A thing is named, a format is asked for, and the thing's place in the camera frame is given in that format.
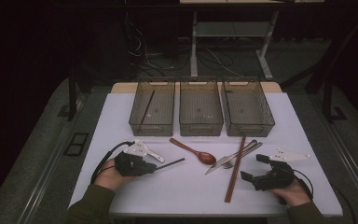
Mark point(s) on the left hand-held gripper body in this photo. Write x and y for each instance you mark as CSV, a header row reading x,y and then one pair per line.
x,y
130,165

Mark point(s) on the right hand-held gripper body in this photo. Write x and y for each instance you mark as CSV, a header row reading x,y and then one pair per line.
x,y
275,180

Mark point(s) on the black chopstick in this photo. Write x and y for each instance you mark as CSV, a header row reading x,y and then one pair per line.
x,y
147,109
172,163

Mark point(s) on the brown wooden spoon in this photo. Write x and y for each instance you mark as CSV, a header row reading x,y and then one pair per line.
x,y
206,158

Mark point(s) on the translucent brown storage bin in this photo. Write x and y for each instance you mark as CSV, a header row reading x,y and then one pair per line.
x,y
200,105
248,107
161,105

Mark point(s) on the person's right hand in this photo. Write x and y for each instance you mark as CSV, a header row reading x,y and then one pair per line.
x,y
293,196

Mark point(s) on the person's left hand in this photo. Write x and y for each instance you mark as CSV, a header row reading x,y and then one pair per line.
x,y
108,179

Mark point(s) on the metal fork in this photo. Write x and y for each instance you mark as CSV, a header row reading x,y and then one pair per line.
x,y
254,148

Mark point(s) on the metal table knife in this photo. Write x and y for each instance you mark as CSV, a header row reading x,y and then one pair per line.
x,y
218,166

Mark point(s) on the white table cover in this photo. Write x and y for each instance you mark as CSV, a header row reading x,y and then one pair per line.
x,y
183,189

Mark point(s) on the black floor socket plate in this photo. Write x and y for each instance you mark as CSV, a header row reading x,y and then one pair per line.
x,y
76,144

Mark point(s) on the black metal stand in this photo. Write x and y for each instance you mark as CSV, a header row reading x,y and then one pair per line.
x,y
327,99
72,99

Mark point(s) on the metal floor rail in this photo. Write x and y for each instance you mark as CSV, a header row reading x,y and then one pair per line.
x,y
47,174
352,165

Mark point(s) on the white metal frame desk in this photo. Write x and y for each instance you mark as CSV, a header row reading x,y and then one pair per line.
x,y
194,46

